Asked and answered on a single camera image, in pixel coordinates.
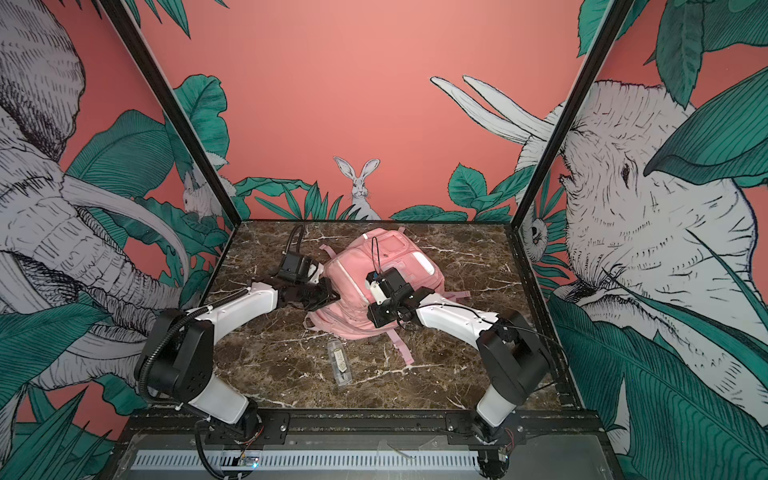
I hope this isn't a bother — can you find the black front mounting rail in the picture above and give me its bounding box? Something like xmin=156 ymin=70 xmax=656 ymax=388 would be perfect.
xmin=117 ymin=408 xmax=604 ymax=448

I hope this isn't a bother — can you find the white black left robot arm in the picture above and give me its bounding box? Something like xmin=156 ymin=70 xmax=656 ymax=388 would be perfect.
xmin=134 ymin=278 xmax=340 ymax=442

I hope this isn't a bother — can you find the white perforated cable tray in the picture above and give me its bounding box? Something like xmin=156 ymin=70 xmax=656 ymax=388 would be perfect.
xmin=130 ymin=450 xmax=479 ymax=472

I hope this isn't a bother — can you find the black left corner frame post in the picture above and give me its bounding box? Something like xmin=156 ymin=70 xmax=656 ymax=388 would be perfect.
xmin=99 ymin=0 xmax=242 ymax=228

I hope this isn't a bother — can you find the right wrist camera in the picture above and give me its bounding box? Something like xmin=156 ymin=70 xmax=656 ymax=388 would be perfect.
xmin=366 ymin=267 xmax=414 ymax=304

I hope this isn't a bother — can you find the black right corner frame post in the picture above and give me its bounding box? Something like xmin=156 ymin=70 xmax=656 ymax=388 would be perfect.
xmin=510 ymin=0 xmax=633 ymax=231

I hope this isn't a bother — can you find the black corner frame post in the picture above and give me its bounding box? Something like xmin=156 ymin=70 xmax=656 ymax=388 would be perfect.
xmin=99 ymin=0 xmax=242 ymax=228
xmin=510 ymin=0 xmax=633 ymax=231

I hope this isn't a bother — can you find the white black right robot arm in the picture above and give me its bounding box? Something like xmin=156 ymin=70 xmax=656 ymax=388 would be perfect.
xmin=367 ymin=288 xmax=553 ymax=445

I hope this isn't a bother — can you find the pink student backpack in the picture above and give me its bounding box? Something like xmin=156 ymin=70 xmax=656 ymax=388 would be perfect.
xmin=304 ymin=228 xmax=470 ymax=365

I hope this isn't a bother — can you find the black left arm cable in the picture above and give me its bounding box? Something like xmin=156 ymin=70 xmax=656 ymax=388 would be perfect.
xmin=137 ymin=287 xmax=250 ymax=480

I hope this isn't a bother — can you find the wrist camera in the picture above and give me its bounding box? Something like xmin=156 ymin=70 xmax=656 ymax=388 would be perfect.
xmin=366 ymin=267 xmax=414 ymax=304
xmin=275 ymin=251 xmax=323 ymax=284

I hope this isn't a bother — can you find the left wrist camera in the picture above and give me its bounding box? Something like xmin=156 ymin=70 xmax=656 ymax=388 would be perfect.
xmin=275 ymin=251 xmax=323 ymax=284

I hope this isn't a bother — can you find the clear plastic small case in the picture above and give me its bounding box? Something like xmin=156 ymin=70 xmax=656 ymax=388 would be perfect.
xmin=327 ymin=338 xmax=353 ymax=387

